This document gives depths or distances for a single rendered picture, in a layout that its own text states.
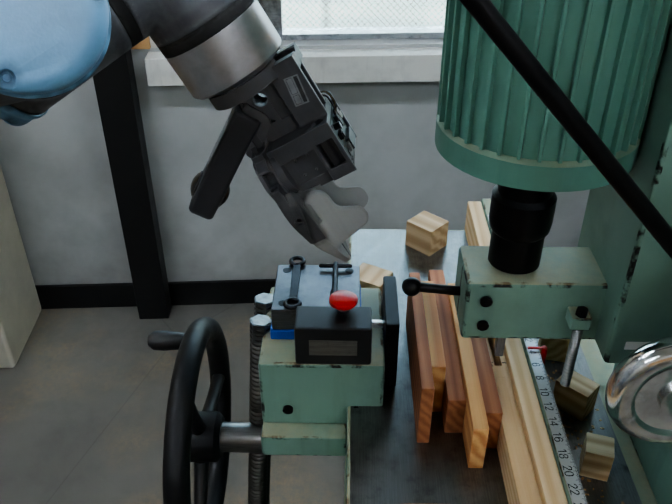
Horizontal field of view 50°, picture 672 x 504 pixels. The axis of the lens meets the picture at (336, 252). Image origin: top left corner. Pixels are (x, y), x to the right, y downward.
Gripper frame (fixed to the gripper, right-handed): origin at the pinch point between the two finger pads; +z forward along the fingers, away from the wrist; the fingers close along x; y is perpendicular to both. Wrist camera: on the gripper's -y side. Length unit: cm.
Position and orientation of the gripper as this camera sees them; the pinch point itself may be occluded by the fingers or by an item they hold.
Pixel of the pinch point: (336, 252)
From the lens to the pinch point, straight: 72.6
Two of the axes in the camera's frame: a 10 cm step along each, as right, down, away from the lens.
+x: 0.2, -5.6, 8.3
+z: 5.0, 7.3, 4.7
